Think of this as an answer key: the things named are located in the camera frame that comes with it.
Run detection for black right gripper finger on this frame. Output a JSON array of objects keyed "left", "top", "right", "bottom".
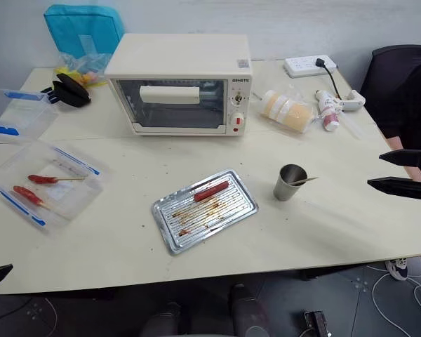
[
  {"left": 367, "top": 177, "right": 421, "bottom": 206},
  {"left": 378, "top": 149, "right": 421, "bottom": 170}
]

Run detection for red sausage on skewer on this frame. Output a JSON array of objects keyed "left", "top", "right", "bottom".
[
  {"left": 13, "top": 185, "right": 54, "bottom": 212},
  {"left": 27, "top": 174, "right": 87, "bottom": 185}
]

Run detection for thin stick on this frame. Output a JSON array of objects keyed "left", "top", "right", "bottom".
[{"left": 290, "top": 176, "right": 319, "bottom": 186}]

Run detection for black office chair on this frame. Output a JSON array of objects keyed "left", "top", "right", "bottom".
[{"left": 359, "top": 44, "right": 421, "bottom": 152}]

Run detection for white and black sneaker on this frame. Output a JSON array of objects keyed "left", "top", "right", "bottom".
[{"left": 385, "top": 257, "right": 410, "bottom": 281}]

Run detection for white handheld tool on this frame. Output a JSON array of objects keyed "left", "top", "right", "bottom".
[{"left": 335, "top": 89, "right": 366, "bottom": 112}]

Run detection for white bottle pink print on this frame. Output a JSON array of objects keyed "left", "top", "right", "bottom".
[{"left": 314, "top": 88, "right": 341, "bottom": 133}]

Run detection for clear plastic container blue clips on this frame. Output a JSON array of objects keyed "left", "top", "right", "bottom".
[{"left": 0, "top": 140, "right": 105, "bottom": 237}]

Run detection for stainless steel cup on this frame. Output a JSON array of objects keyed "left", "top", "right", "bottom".
[{"left": 273, "top": 164, "right": 308, "bottom": 203}]

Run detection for bagged stack of paper cups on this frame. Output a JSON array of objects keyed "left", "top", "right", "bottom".
[{"left": 258, "top": 88, "right": 317, "bottom": 136}]

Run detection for white power strip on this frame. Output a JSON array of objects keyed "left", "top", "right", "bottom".
[{"left": 283, "top": 54, "right": 339, "bottom": 79}]

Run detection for clear container lid blue clips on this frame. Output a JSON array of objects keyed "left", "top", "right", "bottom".
[{"left": 0, "top": 88, "right": 59, "bottom": 142}]

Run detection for black box on floor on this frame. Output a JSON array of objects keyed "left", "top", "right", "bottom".
[{"left": 302, "top": 310, "right": 330, "bottom": 337}]

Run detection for metal baking tray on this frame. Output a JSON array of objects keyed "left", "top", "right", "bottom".
[{"left": 151, "top": 168, "right": 260, "bottom": 256}]

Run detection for clear bag with yellow items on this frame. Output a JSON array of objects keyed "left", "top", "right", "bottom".
[{"left": 57, "top": 51, "right": 110, "bottom": 88}]

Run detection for blue fabric bag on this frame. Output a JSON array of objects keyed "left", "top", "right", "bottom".
[{"left": 44, "top": 4, "right": 126, "bottom": 70}]

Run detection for cream toaster oven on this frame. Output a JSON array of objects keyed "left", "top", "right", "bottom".
[{"left": 104, "top": 33, "right": 253, "bottom": 138}]

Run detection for white floor cable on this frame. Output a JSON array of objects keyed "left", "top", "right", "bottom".
[{"left": 366, "top": 255, "right": 421, "bottom": 337}]

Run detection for black plug with cable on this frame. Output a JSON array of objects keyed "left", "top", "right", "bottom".
[{"left": 314, "top": 58, "right": 342, "bottom": 98}]

